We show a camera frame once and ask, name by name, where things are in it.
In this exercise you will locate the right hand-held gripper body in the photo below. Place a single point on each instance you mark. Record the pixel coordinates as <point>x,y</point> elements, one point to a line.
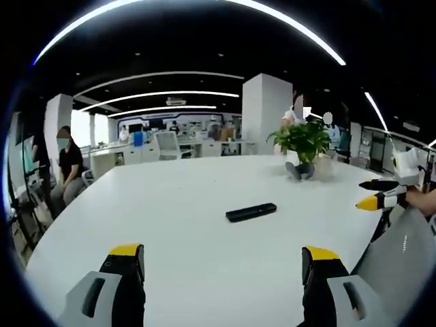
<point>408,167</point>

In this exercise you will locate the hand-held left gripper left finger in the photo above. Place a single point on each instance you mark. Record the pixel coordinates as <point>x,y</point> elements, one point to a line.
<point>112,289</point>

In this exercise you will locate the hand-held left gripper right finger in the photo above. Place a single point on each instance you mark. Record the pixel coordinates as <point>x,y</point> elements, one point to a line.
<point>327,289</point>

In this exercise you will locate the black remote control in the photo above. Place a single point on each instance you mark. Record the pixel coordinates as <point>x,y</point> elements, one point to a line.
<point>250,212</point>

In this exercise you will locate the person's right hand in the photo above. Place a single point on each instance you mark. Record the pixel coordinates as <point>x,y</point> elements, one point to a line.
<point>422,202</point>

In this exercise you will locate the long ceiling light strip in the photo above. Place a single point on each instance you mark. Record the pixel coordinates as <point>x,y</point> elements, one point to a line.
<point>136,13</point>
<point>374,109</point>
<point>160,94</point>
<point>160,75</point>
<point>163,109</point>

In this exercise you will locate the small dark figurine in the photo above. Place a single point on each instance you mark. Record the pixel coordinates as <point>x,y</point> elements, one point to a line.
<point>301,170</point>

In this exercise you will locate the green potted plant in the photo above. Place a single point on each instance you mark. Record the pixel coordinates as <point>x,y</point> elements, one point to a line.
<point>303,138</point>

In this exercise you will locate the white square pillar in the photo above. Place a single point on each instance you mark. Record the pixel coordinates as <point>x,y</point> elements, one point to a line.
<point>267,116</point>
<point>58,129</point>

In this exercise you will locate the long white office counter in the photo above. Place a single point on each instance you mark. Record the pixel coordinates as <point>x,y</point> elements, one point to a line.
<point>143,155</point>

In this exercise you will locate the blue box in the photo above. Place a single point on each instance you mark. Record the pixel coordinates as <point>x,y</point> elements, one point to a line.
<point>137,139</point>

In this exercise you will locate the white mesh office chair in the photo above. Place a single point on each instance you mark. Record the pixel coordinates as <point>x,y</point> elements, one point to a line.
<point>167,146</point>

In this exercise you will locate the ceiling air conditioner unit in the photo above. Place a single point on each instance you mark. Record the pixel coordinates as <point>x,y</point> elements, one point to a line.
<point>176,101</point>

